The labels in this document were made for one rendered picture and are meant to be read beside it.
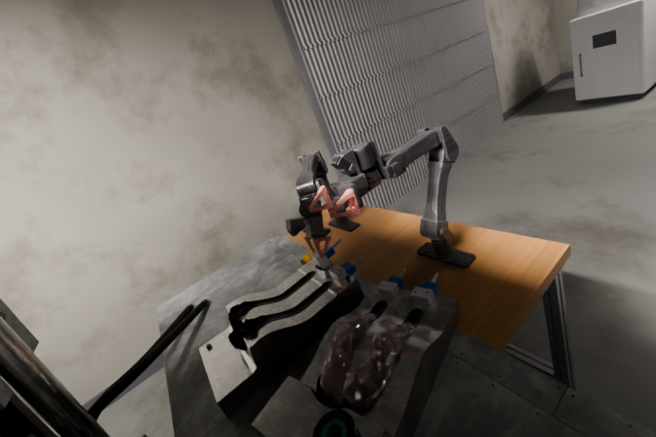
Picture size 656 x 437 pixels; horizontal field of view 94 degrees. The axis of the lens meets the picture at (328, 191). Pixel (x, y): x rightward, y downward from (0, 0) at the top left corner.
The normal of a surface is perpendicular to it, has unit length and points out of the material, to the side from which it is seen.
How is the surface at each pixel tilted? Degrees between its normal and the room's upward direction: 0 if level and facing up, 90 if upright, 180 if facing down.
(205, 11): 90
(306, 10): 90
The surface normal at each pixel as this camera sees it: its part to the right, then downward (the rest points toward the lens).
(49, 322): 0.55, 0.08
